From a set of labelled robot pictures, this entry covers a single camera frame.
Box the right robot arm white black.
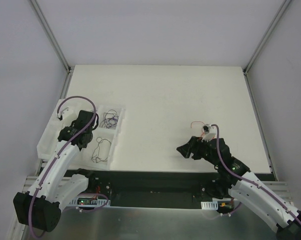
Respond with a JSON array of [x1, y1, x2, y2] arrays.
[[176, 136, 301, 240]]

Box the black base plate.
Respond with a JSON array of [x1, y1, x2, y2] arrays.
[[72, 170, 244, 207]]

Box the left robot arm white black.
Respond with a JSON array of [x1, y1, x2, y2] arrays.
[[13, 110, 99, 232]]

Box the left white cable duct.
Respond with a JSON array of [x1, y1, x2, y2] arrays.
[[68, 197, 111, 208]]

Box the purple wire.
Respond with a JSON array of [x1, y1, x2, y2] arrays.
[[100, 107, 120, 130]]

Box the black wire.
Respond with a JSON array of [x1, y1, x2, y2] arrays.
[[90, 136, 113, 164]]

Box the right white cable duct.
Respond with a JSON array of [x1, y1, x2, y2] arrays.
[[200, 201, 219, 211]]

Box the white cable duct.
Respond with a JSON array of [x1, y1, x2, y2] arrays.
[[68, 197, 111, 208], [200, 201, 219, 211]]

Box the white compartment tray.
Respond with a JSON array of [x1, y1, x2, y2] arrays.
[[37, 97, 126, 171]]

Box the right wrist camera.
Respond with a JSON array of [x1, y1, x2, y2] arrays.
[[201, 124, 217, 142]]

